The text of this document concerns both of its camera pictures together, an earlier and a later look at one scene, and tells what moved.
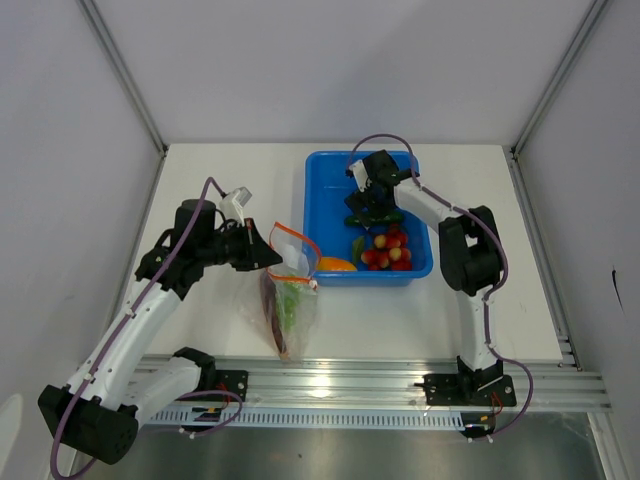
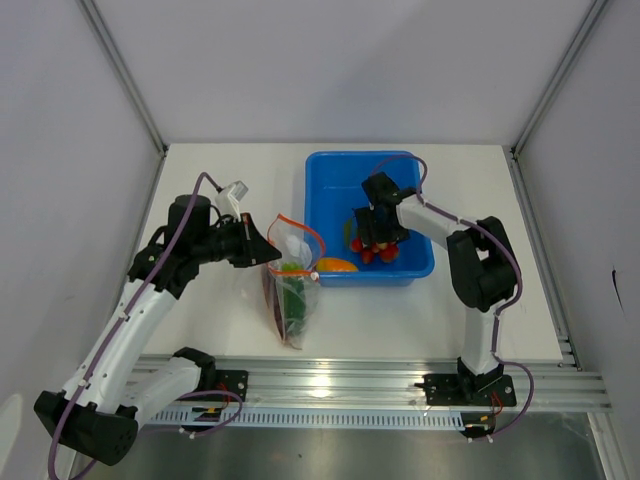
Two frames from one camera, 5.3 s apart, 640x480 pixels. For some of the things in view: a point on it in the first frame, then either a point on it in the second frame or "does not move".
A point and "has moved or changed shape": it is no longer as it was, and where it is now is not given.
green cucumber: (354, 221) has moved or changed shape
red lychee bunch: (390, 252) has moved or changed shape
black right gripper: (358, 201) -> (365, 218)
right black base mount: (468, 390) does not move
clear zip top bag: (289, 289) has moved or changed shape
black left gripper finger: (255, 236) does not move
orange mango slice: (335, 264) does not move
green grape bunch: (289, 294) -> (292, 266)
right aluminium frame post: (513, 152) does not move
